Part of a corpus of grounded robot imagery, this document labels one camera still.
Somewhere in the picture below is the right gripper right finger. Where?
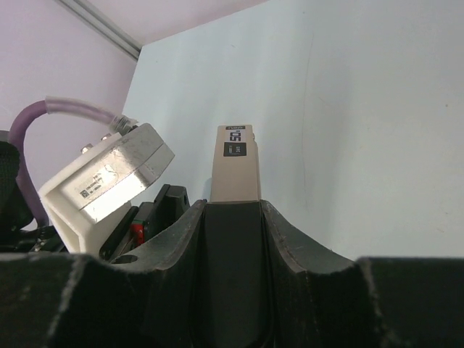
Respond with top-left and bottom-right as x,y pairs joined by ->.
262,201 -> 463,347

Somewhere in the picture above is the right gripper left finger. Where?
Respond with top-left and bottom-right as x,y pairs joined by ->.
1,200 -> 206,347

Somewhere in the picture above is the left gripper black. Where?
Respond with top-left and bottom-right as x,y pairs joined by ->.
99,184 -> 190,262

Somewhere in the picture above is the beige black stapler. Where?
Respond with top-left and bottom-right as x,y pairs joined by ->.
195,125 -> 268,347

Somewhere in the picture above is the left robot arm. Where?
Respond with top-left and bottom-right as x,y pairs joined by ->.
1,130 -> 190,261

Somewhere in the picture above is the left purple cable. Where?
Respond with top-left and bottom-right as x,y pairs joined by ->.
7,95 -> 140,225

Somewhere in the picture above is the aluminium frame rail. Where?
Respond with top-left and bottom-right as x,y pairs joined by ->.
57,0 -> 142,61

